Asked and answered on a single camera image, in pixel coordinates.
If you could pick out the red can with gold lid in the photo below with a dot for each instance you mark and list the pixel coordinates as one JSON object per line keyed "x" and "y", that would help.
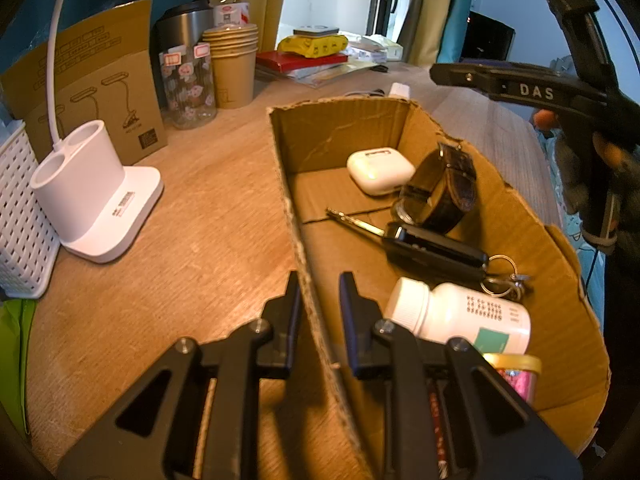
{"x": 517, "y": 382}

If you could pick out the cardboard box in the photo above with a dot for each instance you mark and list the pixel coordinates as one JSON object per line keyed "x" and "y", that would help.
{"x": 500, "y": 200}

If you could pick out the white tissue box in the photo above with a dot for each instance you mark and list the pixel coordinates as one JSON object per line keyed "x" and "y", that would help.
{"x": 382, "y": 47}

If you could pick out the white plastic woven basket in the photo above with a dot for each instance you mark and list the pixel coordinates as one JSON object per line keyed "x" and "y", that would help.
{"x": 22, "y": 220}

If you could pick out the white charger plug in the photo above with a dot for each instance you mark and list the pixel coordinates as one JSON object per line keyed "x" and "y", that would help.
{"x": 399, "y": 91}

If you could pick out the white earbuds case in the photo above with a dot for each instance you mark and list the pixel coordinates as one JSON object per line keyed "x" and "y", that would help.
{"x": 380, "y": 170}

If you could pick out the green bag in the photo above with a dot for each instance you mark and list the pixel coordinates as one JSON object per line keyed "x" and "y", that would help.
{"x": 15, "y": 360}

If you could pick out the black wristwatch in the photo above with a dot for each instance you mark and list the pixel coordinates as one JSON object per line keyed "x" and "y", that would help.
{"x": 440, "y": 195}

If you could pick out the stack of brown paper cups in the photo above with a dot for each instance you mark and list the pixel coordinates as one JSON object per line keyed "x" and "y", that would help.
{"x": 232, "y": 80}

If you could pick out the white pill bottle green label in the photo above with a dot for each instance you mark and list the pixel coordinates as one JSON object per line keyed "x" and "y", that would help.
{"x": 460, "y": 315}

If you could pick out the red book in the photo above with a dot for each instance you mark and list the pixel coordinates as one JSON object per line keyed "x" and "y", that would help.
{"x": 290, "y": 61}

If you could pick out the grey flat device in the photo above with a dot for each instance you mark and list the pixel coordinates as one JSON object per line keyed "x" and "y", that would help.
{"x": 315, "y": 31}

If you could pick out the person's right hand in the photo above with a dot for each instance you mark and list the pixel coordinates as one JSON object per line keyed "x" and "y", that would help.
{"x": 572, "y": 170}

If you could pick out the olive curtain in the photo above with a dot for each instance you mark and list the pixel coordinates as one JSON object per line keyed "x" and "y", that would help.
{"x": 420, "y": 10}

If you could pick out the grey headboard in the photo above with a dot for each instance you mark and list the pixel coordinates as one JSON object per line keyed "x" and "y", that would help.
{"x": 565, "y": 65}

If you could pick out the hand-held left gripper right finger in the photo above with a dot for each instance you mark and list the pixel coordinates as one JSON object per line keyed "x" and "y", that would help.
{"x": 347, "y": 320}

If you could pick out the yellow wipes packet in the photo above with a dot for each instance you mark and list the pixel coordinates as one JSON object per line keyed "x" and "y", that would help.
{"x": 310, "y": 46}

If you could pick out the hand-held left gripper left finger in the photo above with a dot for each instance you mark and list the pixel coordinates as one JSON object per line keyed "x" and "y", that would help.
{"x": 291, "y": 320}

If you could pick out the white desk lamp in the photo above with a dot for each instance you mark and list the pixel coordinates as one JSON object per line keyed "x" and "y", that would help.
{"x": 85, "y": 190}

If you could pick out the printed cardboard lamp packaging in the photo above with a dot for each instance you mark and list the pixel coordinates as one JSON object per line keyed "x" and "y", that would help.
{"x": 115, "y": 60}

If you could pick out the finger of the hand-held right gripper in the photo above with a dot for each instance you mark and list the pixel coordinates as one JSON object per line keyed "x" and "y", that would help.
{"x": 575, "y": 10}
{"x": 500, "y": 85}

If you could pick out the narrow teal curtain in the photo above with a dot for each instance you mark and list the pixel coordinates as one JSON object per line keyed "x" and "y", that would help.
{"x": 457, "y": 10}

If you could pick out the black car key with rings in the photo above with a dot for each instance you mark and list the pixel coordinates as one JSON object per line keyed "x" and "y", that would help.
{"x": 430, "y": 252}

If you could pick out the floral printed glass jar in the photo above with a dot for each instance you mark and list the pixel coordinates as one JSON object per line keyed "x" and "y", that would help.
{"x": 187, "y": 95}

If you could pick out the black monitor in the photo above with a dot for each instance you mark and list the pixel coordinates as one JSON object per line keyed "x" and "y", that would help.
{"x": 487, "y": 35}

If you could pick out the pile of papers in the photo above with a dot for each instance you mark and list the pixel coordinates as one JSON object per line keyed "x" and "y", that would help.
{"x": 330, "y": 72}

